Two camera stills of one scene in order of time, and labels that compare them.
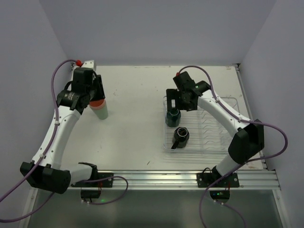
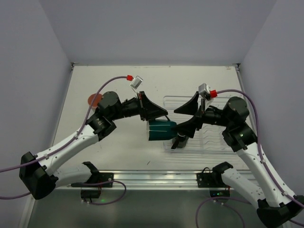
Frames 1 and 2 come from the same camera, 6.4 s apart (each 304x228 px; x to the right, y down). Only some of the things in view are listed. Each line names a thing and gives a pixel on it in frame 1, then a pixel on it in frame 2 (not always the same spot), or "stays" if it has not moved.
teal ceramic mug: (173, 118) to (161, 129)
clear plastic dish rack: (207, 134) stays
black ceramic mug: (180, 137) stays
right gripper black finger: (171, 94) to (190, 107)
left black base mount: (95, 175) stays
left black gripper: (99, 88) to (142, 106)
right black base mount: (204, 179) stays
